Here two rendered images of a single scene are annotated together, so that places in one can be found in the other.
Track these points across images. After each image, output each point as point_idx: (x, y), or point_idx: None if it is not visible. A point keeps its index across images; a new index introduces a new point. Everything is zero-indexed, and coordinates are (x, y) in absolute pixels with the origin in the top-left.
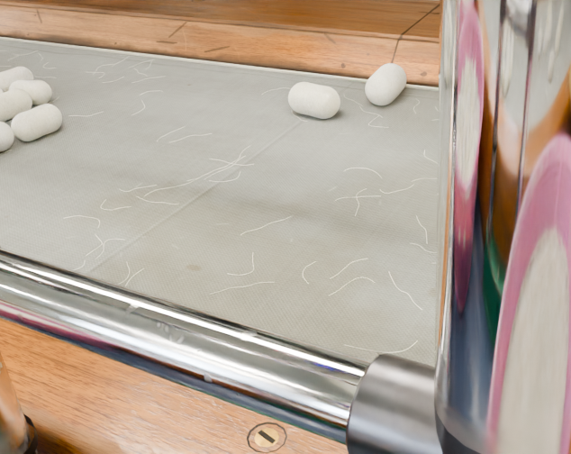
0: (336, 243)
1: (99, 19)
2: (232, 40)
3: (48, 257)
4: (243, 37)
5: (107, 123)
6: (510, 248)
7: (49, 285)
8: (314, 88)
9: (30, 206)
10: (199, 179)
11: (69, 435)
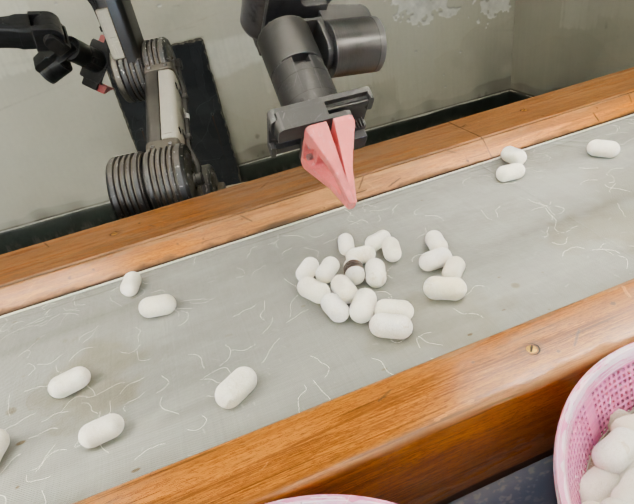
0: None
1: (299, 199)
2: (400, 173)
3: (605, 265)
4: (405, 169)
5: (446, 229)
6: None
7: None
8: (515, 165)
9: (536, 264)
10: (554, 216)
11: None
